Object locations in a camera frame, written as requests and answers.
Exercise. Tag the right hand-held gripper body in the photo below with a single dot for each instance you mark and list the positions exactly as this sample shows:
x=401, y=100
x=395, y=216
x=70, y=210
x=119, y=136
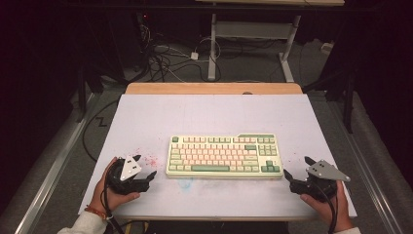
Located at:
x=324, y=172

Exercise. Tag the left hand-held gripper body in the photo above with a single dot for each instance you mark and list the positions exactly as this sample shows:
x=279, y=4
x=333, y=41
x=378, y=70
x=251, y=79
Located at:
x=125, y=187

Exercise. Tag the cream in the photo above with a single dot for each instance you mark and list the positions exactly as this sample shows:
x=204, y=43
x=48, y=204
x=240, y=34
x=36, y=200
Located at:
x=214, y=154

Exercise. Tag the person's left hand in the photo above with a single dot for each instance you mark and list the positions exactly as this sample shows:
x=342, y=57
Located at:
x=108, y=200

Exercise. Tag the person's right hand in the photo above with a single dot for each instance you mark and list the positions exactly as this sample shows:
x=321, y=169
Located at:
x=332, y=213

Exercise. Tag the black metal stand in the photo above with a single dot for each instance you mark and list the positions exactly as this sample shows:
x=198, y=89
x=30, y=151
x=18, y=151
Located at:
x=81, y=94
x=349, y=104

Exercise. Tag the white board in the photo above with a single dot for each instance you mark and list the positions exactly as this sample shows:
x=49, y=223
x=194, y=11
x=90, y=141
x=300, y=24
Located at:
x=211, y=113

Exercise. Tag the wooden table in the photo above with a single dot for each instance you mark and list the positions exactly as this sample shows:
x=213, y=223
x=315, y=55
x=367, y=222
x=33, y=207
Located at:
x=211, y=88

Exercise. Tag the small white box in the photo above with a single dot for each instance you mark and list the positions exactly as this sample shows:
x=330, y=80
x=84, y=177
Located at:
x=327, y=48

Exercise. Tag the small white power adapter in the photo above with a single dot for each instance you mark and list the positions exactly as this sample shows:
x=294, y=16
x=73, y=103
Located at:
x=194, y=56

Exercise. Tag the metal floor rail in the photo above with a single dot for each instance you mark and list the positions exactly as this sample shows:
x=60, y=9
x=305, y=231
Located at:
x=55, y=165
x=363, y=165

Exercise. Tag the white desk frame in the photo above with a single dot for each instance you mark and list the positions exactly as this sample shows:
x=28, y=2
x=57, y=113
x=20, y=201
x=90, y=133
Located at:
x=212, y=48

